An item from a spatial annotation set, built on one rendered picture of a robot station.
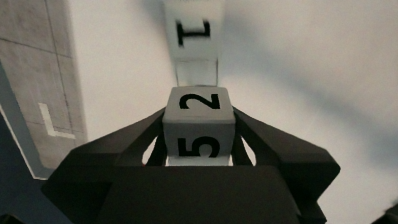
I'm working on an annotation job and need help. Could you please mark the white number cube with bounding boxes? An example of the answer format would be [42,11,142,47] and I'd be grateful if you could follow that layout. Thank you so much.
[160,0,221,58]
[162,87,237,166]

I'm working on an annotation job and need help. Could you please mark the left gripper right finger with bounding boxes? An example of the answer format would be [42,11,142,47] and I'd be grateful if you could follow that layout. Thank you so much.
[231,106,341,203]

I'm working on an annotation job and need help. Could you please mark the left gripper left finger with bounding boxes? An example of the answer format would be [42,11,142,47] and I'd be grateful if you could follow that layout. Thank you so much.
[59,106,167,166]

